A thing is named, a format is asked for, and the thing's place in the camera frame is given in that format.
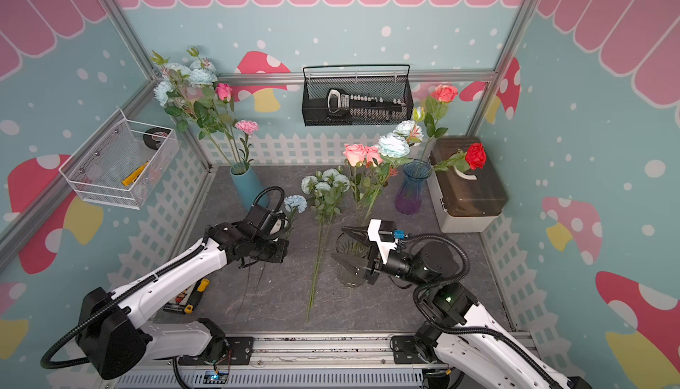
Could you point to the bouquet in teal vase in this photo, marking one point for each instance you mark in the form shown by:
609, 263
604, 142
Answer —
193, 94

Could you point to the brown lid storage box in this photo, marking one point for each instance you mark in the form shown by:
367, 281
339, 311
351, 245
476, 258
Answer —
467, 202

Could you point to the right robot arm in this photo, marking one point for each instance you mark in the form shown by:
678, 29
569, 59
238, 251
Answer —
458, 330

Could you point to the teal ceramic vase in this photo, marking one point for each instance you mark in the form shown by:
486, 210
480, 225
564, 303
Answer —
247, 184

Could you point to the black tape roll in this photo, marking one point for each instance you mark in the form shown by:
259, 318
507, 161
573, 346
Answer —
155, 137

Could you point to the pink roses stem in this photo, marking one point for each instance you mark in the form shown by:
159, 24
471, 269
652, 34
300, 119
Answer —
362, 161

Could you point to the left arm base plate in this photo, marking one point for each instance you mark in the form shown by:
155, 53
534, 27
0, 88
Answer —
225, 351

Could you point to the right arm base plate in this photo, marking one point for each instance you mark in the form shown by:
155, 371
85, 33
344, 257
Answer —
411, 350

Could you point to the black wire basket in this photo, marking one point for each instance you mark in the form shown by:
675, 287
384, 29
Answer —
386, 81

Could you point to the pale blue flower stem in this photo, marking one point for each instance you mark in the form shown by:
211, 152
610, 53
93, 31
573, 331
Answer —
308, 187

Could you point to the purple glass vase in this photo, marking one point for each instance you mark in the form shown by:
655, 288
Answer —
410, 194

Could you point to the double blue carnation stem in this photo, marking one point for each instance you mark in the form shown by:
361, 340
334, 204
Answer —
295, 204

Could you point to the white wire basket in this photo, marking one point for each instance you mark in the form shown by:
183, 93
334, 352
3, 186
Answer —
95, 171

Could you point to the flowers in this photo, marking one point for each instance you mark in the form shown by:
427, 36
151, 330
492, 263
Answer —
384, 159

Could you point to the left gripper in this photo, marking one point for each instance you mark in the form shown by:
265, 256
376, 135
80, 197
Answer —
280, 253

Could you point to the single blue flower stem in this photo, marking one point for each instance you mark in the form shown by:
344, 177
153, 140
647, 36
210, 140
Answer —
247, 288

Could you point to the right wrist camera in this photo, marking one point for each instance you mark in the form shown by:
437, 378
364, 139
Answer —
385, 236

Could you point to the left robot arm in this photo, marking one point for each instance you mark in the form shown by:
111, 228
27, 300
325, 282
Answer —
114, 333

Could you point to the bit set tool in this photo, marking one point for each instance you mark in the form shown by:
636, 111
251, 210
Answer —
354, 107

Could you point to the coral pink rose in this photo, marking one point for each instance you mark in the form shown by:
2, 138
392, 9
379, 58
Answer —
432, 112

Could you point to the clear glass vase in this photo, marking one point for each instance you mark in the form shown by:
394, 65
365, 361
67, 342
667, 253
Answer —
348, 274

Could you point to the red rose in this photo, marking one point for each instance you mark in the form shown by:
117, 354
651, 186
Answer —
473, 158

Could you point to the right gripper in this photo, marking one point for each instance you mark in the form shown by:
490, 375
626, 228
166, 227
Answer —
374, 265

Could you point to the yellow tool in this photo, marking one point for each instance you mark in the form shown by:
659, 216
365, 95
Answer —
130, 179

